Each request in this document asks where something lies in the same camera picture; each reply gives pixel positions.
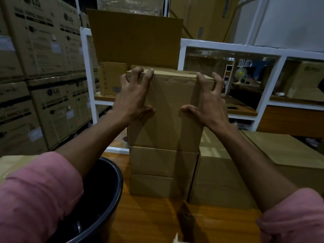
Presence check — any person's left hand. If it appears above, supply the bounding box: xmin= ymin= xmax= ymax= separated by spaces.
xmin=111 ymin=67 xmax=156 ymax=124

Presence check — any person's right hand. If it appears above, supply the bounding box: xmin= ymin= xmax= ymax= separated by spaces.
xmin=181 ymin=72 xmax=230 ymax=131

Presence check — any plain brown cardboard box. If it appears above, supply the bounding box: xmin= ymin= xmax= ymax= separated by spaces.
xmin=126 ymin=65 xmax=216 ymax=153
xmin=188 ymin=126 xmax=261 ymax=210
xmin=129 ymin=145 xmax=201 ymax=199
xmin=242 ymin=130 xmax=324 ymax=198

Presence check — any black plastic bucket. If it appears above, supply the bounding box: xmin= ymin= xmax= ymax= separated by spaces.
xmin=47 ymin=157 xmax=124 ymax=243

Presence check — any person's left forearm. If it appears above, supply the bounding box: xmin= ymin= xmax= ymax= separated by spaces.
xmin=55 ymin=111 xmax=127 ymax=178

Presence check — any person's right forearm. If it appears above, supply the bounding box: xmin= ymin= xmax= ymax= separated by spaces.
xmin=215 ymin=124 xmax=299 ymax=213

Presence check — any crumpled brown cardboard box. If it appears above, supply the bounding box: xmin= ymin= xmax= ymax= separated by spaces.
xmin=183 ymin=54 xmax=230 ymax=75

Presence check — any stack of large appliance cartons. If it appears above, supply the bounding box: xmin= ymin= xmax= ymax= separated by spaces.
xmin=0 ymin=0 xmax=102 ymax=157

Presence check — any white desk fan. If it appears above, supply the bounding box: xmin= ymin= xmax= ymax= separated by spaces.
xmin=234 ymin=67 xmax=248 ymax=85

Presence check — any white metal shelf rack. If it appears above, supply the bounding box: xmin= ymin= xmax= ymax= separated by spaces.
xmin=75 ymin=0 xmax=324 ymax=155

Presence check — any wooden drawer panel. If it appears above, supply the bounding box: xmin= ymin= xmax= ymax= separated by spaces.
xmin=256 ymin=105 xmax=324 ymax=139

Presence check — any tall brown shelf carton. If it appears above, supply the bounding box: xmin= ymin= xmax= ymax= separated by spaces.
xmin=169 ymin=0 xmax=240 ymax=44

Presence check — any plastic wrapped brown carton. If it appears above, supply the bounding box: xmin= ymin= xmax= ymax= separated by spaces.
xmin=97 ymin=0 xmax=165 ymax=17

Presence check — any plain white carton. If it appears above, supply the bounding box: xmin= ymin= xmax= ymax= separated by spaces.
xmin=233 ymin=0 xmax=324 ymax=53

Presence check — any pink right shirt sleeve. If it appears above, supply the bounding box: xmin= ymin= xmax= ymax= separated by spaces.
xmin=256 ymin=187 xmax=324 ymax=243

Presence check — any pink shirt sleeve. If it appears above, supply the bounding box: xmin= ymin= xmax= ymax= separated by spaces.
xmin=256 ymin=187 xmax=324 ymax=243
xmin=0 ymin=152 xmax=84 ymax=243

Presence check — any pink left shirt sleeve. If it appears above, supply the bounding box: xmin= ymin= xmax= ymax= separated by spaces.
xmin=0 ymin=152 xmax=84 ymax=243

